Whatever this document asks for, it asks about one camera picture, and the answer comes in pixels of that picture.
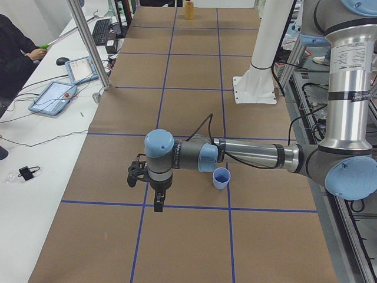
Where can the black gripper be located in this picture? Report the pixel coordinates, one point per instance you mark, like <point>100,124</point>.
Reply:
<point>159,186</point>

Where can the blue plastic cup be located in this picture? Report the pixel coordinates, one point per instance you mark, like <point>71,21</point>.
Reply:
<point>221,178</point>

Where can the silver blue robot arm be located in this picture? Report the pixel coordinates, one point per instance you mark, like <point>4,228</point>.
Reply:
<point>342,161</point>

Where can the wooden chopstick holder cup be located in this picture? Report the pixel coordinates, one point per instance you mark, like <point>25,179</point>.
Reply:
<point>189,10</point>

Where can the small silver metal cylinder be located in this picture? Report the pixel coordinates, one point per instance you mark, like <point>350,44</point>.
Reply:
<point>96,97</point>

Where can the black adapter in plastic bag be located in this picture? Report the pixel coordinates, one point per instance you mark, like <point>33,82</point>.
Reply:
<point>23,174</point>

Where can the blue teach pendant near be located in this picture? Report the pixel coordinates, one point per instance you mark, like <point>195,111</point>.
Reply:
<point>53,99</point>

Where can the blue teach pendant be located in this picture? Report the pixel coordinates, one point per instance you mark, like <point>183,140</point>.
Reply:
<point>53,99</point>
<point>81,70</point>

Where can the blue teach pendant far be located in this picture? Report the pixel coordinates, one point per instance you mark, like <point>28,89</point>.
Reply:
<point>81,70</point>

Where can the black box with label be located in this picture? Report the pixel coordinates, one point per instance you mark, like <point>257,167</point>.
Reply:
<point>111,46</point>

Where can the black computer mouse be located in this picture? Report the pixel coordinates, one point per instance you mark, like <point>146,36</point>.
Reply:
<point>61,61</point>

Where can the black keyboard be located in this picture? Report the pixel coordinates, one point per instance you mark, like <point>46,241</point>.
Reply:
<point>100,31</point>

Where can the person in black clothes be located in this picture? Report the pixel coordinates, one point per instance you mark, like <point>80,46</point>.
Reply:
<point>19,56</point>

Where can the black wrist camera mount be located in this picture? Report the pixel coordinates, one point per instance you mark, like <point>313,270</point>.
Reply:
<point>137,171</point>

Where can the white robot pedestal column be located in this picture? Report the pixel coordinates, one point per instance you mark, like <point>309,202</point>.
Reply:
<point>256,86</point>

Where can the aluminium frame post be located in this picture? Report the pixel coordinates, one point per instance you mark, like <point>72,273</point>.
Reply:
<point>88,41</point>

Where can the aluminium frame rail right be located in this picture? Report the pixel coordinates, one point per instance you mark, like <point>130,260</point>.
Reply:
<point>349,227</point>

